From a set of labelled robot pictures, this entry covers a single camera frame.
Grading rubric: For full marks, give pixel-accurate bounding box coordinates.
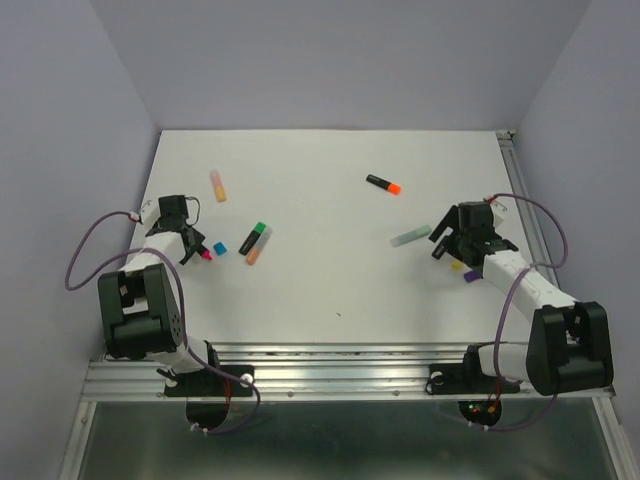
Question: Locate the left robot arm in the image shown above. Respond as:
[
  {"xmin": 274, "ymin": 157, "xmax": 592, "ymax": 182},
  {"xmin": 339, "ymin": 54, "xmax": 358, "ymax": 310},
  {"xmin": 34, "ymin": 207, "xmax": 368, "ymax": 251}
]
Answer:
[{"xmin": 97, "ymin": 195, "xmax": 219, "ymax": 375}]

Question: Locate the aluminium table rail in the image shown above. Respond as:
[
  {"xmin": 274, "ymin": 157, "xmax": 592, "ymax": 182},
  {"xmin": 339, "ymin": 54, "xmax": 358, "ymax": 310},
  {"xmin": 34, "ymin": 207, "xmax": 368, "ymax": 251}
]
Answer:
[{"xmin": 61, "ymin": 344, "xmax": 633, "ymax": 479}]

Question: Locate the purple cap black highlighter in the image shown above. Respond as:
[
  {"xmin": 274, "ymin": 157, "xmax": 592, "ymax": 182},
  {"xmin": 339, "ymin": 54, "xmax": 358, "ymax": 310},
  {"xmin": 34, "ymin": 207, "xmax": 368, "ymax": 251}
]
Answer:
[{"xmin": 463, "ymin": 270, "xmax": 482, "ymax": 283}]

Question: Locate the right side aluminium rail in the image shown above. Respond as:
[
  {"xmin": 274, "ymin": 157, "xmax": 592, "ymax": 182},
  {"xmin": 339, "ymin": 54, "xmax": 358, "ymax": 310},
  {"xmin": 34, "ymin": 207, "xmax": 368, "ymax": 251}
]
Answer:
[{"xmin": 496, "ymin": 130, "xmax": 552, "ymax": 264}]

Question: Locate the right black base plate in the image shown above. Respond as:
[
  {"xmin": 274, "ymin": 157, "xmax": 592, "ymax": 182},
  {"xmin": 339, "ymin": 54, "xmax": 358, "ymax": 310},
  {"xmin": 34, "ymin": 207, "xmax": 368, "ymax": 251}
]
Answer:
[{"xmin": 425, "ymin": 363, "xmax": 521, "ymax": 428}]

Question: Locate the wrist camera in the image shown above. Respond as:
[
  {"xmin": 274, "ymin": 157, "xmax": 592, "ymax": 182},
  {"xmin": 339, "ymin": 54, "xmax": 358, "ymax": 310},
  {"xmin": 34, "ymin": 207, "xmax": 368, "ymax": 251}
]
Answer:
[
  {"xmin": 139, "ymin": 200, "xmax": 160, "ymax": 228},
  {"xmin": 486, "ymin": 198, "xmax": 508, "ymax": 229}
]

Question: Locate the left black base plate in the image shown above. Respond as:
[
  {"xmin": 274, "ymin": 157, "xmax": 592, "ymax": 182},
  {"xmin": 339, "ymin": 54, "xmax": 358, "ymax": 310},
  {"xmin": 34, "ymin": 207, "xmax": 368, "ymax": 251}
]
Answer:
[{"xmin": 156, "ymin": 368, "xmax": 254, "ymax": 435}]

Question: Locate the pastel orange grey highlighter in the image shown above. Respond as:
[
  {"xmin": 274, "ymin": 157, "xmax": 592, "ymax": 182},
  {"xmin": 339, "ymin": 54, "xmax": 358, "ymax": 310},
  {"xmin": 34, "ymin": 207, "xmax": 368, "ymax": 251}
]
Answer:
[{"xmin": 246, "ymin": 226, "xmax": 273, "ymax": 265}]

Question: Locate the orange cap black highlighter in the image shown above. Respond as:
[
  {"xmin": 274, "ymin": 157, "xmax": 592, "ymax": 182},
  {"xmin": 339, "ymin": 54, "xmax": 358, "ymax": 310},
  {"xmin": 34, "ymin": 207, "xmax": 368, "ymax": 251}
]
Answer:
[{"xmin": 366, "ymin": 174, "xmax": 401, "ymax": 195}]

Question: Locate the purple cable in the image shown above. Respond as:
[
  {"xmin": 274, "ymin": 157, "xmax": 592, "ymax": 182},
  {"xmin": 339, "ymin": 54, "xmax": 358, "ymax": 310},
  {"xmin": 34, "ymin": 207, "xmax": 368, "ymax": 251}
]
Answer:
[
  {"xmin": 64, "ymin": 212, "xmax": 262, "ymax": 437},
  {"xmin": 469, "ymin": 193, "xmax": 570, "ymax": 432}
]

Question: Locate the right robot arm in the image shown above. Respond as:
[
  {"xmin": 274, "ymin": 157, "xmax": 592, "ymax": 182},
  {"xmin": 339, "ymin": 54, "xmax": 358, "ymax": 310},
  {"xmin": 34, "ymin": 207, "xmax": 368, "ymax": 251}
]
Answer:
[{"xmin": 427, "ymin": 200, "xmax": 614, "ymax": 396}]

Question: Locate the pastel pink orange highlighter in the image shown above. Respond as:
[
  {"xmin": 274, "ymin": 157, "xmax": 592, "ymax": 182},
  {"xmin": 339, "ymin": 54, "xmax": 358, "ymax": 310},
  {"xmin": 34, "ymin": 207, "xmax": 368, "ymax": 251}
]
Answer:
[{"xmin": 209, "ymin": 169, "xmax": 227, "ymax": 202}]

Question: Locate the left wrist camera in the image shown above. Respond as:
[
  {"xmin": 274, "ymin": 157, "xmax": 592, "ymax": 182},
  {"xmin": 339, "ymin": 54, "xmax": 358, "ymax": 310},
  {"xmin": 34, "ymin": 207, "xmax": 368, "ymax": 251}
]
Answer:
[{"xmin": 139, "ymin": 200, "xmax": 160, "ymax": 228}]

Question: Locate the pastel green highlighter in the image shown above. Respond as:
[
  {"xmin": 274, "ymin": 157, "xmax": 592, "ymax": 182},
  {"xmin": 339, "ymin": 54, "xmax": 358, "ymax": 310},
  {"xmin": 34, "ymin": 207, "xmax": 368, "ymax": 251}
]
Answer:
[{"xmin": 390, "ymin": 225, "xmax": 432, "ymax": 248}]

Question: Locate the green cap black highlighter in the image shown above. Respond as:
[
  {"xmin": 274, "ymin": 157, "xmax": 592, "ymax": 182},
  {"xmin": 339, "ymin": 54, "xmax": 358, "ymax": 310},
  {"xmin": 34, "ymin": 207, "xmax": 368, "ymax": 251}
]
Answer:
[{"xmin": 238, "ymin": 222, "xmax": 266, "ymax": 256}]

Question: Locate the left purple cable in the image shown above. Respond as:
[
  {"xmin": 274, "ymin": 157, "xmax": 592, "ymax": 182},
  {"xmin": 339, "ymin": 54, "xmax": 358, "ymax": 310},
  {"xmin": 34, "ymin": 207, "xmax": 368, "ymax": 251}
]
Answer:
[{"xmin": 64, "ymin": 212, "xmax": 262, "ymax": 437}]

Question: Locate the blue black highlighter body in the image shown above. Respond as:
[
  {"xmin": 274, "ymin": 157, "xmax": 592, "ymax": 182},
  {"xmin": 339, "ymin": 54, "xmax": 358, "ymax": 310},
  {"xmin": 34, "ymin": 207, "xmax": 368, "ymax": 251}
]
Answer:
[{"xmin": 431, "ymin": 243, "xmax": 448, "ymax": 260}]

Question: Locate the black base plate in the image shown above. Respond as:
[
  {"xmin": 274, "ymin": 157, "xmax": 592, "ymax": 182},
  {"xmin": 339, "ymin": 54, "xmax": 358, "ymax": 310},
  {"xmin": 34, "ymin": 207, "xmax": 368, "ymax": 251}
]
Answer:
[
  {"xmin": 425, "ymin": 363, "xmax": 521, "ymax": 428},
  {"xmin": 156, "ymin": 368, "xmax": 254, "ymax": 435}
]

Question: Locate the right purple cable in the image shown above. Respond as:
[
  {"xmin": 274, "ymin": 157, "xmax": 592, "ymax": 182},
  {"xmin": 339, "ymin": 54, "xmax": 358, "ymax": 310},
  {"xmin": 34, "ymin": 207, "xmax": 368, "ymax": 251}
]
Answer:
[{"xmin": 469, "ymin": 193, "xmax": 570, "ymax": 432}]

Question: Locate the blue highlighter cap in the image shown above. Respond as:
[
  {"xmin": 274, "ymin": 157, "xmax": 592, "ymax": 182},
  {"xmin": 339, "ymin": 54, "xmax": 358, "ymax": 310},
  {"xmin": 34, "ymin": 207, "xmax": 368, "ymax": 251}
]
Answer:
[{"xmin": 213, "ymin": 242, "xmax": 227, "ymax": 256}]

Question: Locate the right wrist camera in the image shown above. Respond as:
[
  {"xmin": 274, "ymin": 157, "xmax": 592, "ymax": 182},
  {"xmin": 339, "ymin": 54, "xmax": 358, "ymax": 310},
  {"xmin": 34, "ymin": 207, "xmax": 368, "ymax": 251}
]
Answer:
[{"xmin": 486, "ymin": 198, "xmax": 508, "ymax": 229}]

